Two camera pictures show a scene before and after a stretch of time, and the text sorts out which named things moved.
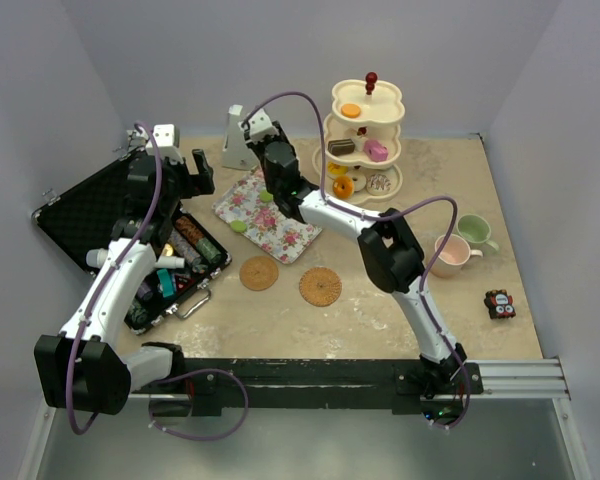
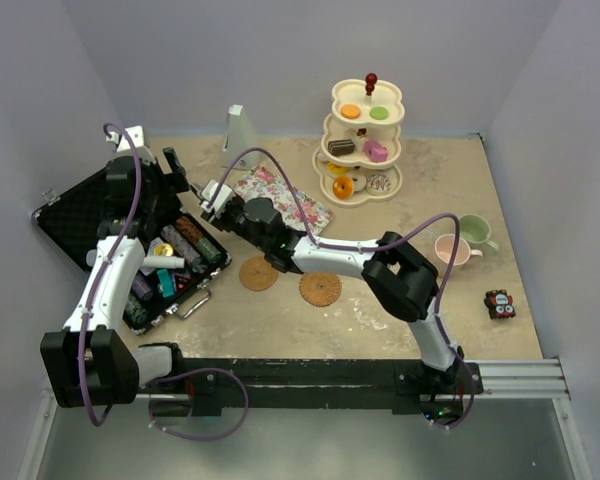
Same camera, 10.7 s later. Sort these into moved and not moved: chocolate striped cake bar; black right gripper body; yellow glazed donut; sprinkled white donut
Moved: black right gripper body
Not moved: chocolate striped cake bar; sprinkled white donut; yellow glazed donut
